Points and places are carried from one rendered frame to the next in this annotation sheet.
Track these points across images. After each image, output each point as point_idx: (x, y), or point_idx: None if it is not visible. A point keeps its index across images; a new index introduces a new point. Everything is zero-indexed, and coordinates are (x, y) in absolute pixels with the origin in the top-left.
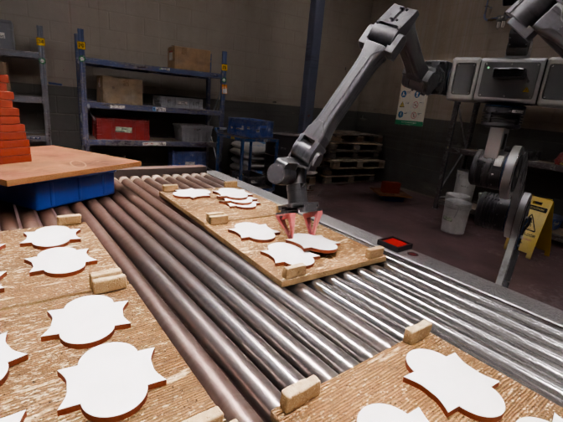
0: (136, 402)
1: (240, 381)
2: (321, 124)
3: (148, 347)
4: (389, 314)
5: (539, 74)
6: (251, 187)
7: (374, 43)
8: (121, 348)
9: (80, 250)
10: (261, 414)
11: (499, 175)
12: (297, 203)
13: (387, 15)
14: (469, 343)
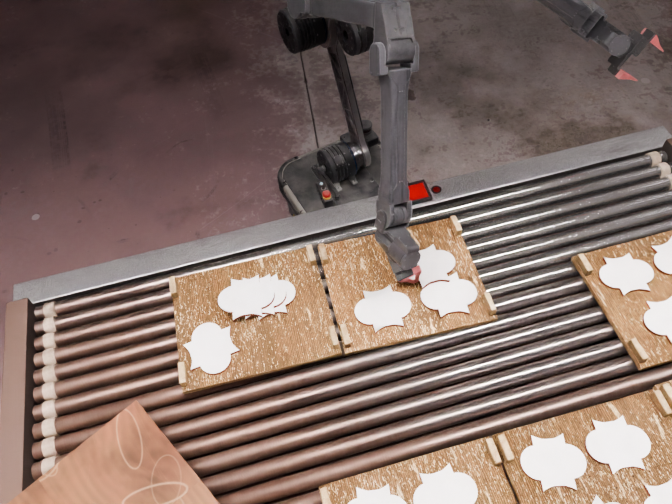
0: (640, 430)
1: (602, 378)
2: (402, 184)
3: (584, 424)
4: (539, 263)
5: None
6: (154, 257)
7: (402, 71)
8: (593, 438)
9: (425, 479)
10: (623, 374)
11: None
12: None
13: (390, 27)
14: (576, 237)
